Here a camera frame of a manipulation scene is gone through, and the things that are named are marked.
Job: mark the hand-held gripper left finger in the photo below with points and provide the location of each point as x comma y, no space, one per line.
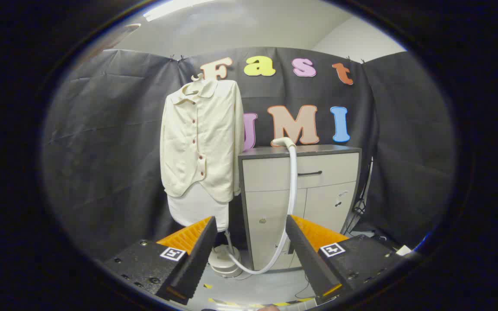
197,259

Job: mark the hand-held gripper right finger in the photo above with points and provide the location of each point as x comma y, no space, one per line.
309,259

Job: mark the white garment steamer base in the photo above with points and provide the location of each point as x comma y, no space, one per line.
223,261

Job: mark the cream button-up shirt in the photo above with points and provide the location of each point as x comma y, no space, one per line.
197,147

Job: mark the cream clothes hanger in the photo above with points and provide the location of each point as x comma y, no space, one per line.
197,78

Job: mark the grey cabinet with drawer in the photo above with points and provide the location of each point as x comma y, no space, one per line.
270,172

